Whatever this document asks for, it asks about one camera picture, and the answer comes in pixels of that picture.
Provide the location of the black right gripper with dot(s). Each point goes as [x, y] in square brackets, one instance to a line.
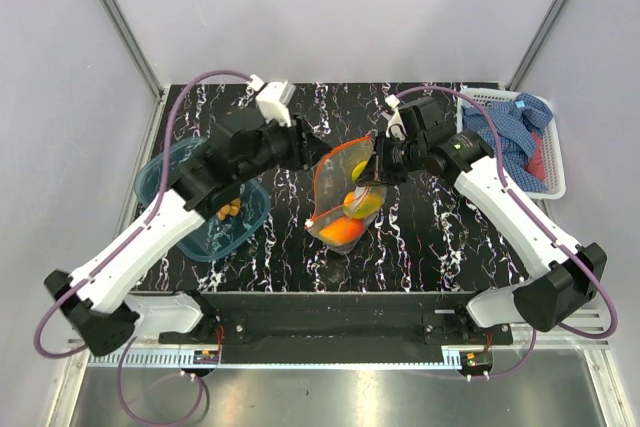
[381, 169]

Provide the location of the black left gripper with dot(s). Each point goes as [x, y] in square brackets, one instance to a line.
[306, 151]

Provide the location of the fake green yellow lime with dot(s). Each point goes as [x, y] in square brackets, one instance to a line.
[357, 173]

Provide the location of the clear zip top bag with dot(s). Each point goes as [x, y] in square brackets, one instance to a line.
[332, 182]

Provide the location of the fake brown longan cluster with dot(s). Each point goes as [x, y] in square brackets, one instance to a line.
[229, 210]

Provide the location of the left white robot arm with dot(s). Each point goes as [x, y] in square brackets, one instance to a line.
[96, 299]

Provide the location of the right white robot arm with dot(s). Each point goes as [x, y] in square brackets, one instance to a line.
[564, 275]

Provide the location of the fake orange fruit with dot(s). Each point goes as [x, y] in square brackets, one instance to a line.
[342, 231]

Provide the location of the blue transparent plastic container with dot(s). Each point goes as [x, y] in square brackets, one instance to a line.
[217, 238]

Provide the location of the blue checkered shirt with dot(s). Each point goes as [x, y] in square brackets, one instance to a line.
[514, 120]

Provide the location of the red cloth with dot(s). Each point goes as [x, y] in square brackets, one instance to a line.
[535, 166]

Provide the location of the white plastic laundry basket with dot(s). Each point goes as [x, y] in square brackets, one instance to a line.
[470, 118]

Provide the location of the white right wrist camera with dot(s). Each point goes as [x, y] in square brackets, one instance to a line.
[395, 126]

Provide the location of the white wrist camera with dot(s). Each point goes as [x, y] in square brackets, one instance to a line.
[395, 126]
[272, 99]

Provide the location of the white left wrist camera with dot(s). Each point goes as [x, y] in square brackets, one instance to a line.
[272, 99]

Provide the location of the aluminium rail frame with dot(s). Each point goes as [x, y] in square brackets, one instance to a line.
[129, 41]

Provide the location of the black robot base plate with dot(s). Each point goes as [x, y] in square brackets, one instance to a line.
[332, 329]

